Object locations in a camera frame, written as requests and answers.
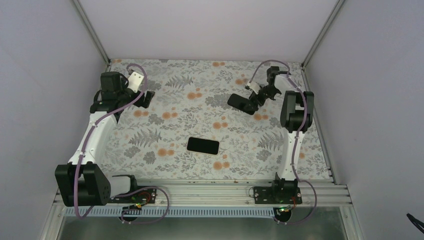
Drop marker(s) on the aluminium rail frame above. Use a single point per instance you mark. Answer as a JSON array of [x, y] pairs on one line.
[[238, 193]]

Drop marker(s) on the grey slotted cable duct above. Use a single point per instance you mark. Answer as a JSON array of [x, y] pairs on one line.
[[179, 212]]

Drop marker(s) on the black object at edge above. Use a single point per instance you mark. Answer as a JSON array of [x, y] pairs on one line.
[[416, 222]]

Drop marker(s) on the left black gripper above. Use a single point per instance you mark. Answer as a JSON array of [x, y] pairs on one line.
[[138, 102]]

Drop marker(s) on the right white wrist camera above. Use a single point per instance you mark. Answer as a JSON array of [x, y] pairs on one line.
[[251, 85]]

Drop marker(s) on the black phone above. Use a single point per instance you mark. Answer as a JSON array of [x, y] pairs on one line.
[[243, 104]]

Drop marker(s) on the floral patterned table mat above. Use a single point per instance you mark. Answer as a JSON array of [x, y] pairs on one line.
[[191, 101]]

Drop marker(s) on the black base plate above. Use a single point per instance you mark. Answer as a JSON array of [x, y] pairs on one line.
[[142, 197], [269, 196]]

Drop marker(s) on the phone with pink case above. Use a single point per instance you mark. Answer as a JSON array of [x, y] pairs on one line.
[[203, 146]]

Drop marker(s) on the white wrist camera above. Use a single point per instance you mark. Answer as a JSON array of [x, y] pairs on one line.
[[135, 80], [251, 85]]

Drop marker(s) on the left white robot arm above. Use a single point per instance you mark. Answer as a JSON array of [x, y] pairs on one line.
[[81, 181]]

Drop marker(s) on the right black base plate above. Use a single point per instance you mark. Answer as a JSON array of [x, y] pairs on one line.
[[269, 196]]

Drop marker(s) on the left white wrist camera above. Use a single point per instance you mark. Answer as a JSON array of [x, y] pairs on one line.
[[135, 80]]

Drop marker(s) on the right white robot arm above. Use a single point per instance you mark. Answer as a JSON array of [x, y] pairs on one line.
[[296, 117]]

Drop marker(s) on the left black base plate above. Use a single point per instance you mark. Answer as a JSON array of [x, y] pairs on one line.
[[142, 197]]

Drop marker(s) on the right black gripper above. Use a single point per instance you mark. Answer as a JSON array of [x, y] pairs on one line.
[[259, 101]]

